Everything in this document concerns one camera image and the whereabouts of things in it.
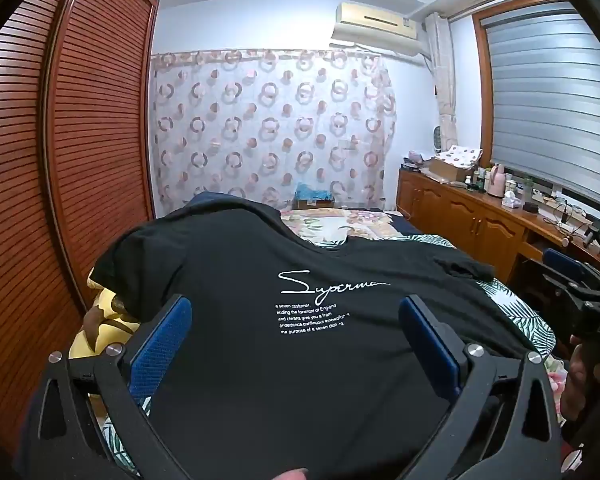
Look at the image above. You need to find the navy bed sheet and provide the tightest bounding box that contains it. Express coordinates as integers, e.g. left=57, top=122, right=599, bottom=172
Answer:
left=385, top=212, right=426, bottom=236

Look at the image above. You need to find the wooden louvered wardrobe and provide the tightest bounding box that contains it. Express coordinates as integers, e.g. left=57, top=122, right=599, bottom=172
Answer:
left=0, top=0, right=161, bottom=461

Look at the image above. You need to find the beige wall air conditioner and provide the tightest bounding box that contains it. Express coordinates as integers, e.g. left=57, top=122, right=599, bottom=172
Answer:
left=330, top=2, right=428, bottom=58

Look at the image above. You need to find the navy blue garment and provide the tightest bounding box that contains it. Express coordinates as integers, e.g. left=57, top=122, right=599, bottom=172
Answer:
left=187, top=191, right=243, bottom=208

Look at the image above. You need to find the beige window drape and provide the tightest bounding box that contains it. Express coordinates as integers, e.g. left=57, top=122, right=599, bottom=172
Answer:
left=425, top=12, right=461, bottom=153

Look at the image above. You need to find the wooden sideboard cabinet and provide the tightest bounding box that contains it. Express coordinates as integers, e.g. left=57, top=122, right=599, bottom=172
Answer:
left=396, top=167, right=600, bottom=286

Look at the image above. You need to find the grey window blind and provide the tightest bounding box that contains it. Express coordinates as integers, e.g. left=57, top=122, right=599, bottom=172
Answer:
left=482, top=0, right=600, bottom=201

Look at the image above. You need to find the pink thermos bottle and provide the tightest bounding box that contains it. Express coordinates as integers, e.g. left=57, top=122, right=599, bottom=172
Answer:
left=487, top=164, right=506, bottom=197

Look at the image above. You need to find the light blue cloth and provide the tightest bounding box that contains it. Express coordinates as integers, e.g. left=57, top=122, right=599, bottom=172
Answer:
left=294, top=182, right=333, bottom=201

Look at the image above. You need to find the leaf-print bed sheet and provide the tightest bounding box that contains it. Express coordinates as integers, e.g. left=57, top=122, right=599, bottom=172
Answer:
left=92, top=234, right=568, bottom=480

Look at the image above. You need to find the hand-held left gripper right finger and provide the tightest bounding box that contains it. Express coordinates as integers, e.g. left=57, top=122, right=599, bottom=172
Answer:
left=399, top=294, right=566, bottom=480

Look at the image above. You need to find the open cardboard box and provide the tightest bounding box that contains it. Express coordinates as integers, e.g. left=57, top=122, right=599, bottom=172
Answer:
left=427, top=157, right=473, bottom=183

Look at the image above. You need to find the ring-patterned sheer curtain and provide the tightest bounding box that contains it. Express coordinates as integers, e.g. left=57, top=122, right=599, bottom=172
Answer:
left=150, top=47, right=398, bottom=211

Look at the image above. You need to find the person's left hand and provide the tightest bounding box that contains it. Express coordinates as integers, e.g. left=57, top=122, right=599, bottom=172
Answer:
left=260, top=468, right=309, bottom=480

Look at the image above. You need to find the person's right hand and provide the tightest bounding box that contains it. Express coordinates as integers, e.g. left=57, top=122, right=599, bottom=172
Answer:
left=560, top=340, right=590, bottom=417

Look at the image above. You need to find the black printed t-shirt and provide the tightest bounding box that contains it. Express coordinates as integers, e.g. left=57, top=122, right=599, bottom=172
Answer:
left=94, top=199, right=538, bottom=480

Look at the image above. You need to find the spotted white cloth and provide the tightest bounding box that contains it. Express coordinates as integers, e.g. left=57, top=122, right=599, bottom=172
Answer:
left=440, top=144, right=483, bottom=168

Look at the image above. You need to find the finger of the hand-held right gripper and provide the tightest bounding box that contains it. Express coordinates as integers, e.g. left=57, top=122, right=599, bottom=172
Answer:
left=544, top=271, right=600, bottom=303
left=542, top=247, right=600, bottom=276

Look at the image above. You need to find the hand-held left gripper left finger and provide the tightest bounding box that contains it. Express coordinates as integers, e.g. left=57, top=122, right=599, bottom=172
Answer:
left=20, top=294, right=196, bottom=480

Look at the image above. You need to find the floral quilt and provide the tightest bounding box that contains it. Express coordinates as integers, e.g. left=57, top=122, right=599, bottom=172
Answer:
left=280, top=207, right=406, bottom=251

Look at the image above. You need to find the yellow pillow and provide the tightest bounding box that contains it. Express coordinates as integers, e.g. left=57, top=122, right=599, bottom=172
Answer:
left=70, top=265, right=141, bottom=361

